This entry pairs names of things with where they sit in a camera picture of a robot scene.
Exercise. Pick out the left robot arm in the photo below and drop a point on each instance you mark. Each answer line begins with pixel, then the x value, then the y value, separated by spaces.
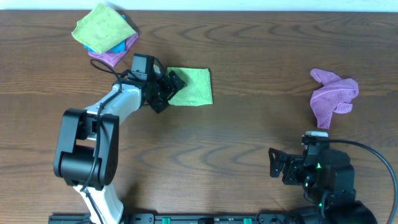
pixel 87 151

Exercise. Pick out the folded blue cloth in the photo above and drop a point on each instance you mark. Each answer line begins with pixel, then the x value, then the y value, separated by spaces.
pixel 117 48

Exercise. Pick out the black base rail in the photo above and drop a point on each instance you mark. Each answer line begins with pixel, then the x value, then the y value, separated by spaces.
pixel 150 218

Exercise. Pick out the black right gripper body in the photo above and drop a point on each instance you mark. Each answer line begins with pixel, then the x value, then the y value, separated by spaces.
pixel 290 168

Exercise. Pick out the green microfiber cloth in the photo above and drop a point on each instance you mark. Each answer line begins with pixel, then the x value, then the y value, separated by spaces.
pixel 197 91

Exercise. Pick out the crumpled purple cloth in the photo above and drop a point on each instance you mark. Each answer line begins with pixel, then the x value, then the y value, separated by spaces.
pixel 334 96

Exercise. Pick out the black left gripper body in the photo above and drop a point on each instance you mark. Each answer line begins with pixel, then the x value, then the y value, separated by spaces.
pixel 166 92

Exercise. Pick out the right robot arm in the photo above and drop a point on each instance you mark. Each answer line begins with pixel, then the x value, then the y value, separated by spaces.
pixel 327 178

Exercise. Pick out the folded purple cloth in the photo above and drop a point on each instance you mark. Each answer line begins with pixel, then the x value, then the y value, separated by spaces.
pixel 112 58

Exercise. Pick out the folded green cloth on stack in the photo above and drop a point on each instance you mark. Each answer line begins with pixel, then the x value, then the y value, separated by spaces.
pixel 102 28

